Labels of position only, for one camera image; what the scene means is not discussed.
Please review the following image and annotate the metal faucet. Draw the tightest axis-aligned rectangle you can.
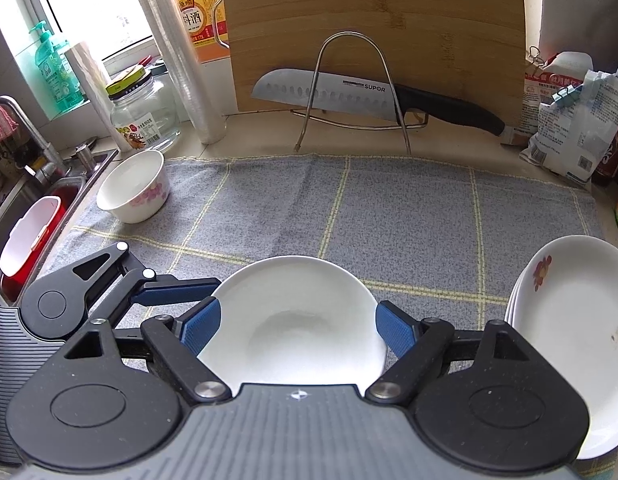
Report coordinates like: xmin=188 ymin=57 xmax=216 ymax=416
xmin=0 ymin=96 xmax=68 ymax=186

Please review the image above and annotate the dark soy sauce bottle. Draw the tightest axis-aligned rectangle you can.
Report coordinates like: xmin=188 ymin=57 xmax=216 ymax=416
xmin=592 ymin=7 xmax=618 ymax=187

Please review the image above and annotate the white pink flower bowl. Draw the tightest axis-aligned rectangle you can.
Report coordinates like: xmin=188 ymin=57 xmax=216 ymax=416
xmin=196 ymin=256 xmax=390 ymax=395
xmin=96 ymin=150 xmax=170 ymax=224

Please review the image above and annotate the window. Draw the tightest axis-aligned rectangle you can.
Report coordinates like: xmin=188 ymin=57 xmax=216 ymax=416
xmin=0 ymin=0 xmax=162 ymax=123

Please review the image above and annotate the clear plastic cup stack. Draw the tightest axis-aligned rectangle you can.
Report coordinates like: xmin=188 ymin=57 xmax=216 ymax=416
xmin=130 ymin=0 xmax=227 ymax=145

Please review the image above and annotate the black handled kitchen knife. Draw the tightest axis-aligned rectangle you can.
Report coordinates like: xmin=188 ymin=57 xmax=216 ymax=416
xmin=251 ymin=67 xmax=515 ymax=147

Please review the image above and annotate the orange cooking wine bottle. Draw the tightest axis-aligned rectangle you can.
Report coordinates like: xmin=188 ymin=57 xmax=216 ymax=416
xmin=165 ymin=0 xmax=231 ymax=64

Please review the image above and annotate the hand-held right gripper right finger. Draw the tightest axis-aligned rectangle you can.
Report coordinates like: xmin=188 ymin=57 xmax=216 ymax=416
xmin=365 ymin=300 xmax=532 ymax=404

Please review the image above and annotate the white fruit print plate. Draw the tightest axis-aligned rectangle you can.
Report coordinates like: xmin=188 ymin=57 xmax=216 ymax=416
xmin=512 ymin=235 xmax=618 ymax=461

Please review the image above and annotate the red white plastic basket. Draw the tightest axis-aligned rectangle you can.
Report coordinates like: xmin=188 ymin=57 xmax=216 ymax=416
xmin=0 ymin=196 xmax=68 ymax=306

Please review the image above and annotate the green pump detergent bottle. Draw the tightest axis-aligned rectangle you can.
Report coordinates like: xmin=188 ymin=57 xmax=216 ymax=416
xmin=33 ymin=20 xmax=87 ymax=114

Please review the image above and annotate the checked kitchen towel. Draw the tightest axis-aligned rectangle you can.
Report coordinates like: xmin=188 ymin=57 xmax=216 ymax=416
xmin=41 ymin=154 xmax=604 ymax=361

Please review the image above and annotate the white bag with red print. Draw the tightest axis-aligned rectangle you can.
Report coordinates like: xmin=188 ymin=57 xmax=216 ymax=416
xmin=519 ymin=51 xmax=597 ymax=153

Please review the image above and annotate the stainless steel sink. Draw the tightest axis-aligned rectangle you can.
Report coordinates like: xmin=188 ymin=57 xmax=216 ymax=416
xmin=0 ymin=147 xmax=120 ymax=311

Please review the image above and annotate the glass jar with yellow-green lid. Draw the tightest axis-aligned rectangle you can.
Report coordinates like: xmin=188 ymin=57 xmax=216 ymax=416
xmin=106 ymin=66 xmax=182 ymax=154

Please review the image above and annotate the white bag with blue print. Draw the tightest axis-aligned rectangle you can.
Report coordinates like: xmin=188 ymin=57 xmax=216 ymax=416
xmin=526 ymin=70 xmax=618 ymax=187

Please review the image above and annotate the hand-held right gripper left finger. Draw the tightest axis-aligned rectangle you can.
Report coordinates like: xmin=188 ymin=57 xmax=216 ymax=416
xmin=64 ymin=297 xmax=236 ymax=404

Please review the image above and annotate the pink dishcloth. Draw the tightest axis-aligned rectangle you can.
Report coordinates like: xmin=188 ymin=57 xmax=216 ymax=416
xmin=0 ymin=102 xmax=20 ymax=150

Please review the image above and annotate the teal binder clip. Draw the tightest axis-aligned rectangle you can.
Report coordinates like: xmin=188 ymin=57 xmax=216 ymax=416
xmin=553 ymin=85 xmax=590 ymax=107

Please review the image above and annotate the metal sink knob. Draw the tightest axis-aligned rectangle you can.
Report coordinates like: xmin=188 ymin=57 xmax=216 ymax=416
xmin=75 ymin=136 xmax=98 ymax=171

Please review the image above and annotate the bamboo cutting board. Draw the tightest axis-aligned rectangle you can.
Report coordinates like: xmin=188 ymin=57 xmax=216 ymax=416
xmin=220 ymin=0 xmax=527 ymax=129

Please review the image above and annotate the metal wire rack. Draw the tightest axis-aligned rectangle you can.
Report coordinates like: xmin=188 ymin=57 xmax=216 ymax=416
xmin=293 ymin=31 xmax=423 ymax=156

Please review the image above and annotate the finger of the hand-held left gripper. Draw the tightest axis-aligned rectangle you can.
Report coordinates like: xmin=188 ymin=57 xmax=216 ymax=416
xmin=64 ymin=241 xmax=223 ymax=329

